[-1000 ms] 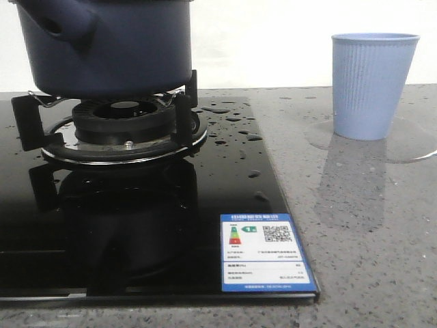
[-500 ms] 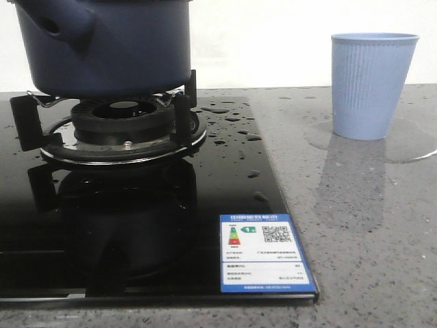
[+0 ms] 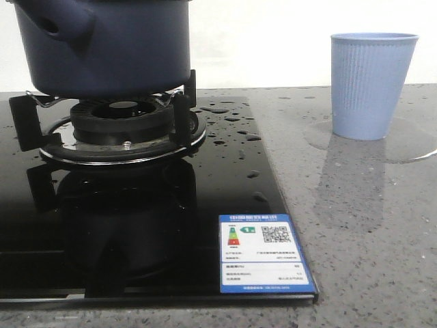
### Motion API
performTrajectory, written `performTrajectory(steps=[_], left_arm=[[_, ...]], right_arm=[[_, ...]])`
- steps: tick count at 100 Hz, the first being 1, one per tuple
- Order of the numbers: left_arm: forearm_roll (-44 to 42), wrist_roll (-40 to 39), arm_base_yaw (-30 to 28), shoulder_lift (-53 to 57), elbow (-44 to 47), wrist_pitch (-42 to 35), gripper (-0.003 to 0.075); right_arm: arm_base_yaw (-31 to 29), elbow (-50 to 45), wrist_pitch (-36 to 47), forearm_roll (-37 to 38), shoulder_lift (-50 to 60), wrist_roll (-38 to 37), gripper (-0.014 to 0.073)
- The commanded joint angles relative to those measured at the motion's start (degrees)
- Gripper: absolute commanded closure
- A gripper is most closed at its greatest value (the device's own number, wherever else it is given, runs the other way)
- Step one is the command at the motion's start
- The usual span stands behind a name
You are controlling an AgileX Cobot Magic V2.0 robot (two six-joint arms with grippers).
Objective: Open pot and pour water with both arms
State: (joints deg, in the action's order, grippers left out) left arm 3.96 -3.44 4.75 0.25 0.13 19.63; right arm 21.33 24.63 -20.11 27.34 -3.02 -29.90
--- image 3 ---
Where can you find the dark blue pot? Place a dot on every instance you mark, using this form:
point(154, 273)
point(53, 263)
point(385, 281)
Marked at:
point(103, 49)

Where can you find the light blue ribbed cup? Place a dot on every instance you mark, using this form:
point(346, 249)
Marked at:
point(368, 71)

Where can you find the black pot support grate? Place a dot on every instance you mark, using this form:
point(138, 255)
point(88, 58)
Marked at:
point(30, 134)

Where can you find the blue energy label sticker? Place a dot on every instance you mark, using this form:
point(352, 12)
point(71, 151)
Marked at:
point(259, 253)

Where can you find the black round gas burner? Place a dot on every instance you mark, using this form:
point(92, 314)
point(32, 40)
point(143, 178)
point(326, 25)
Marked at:
point(123, 131)

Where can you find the black glass gas stove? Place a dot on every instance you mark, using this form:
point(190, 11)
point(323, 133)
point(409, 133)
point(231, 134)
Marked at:
point(145, 234)

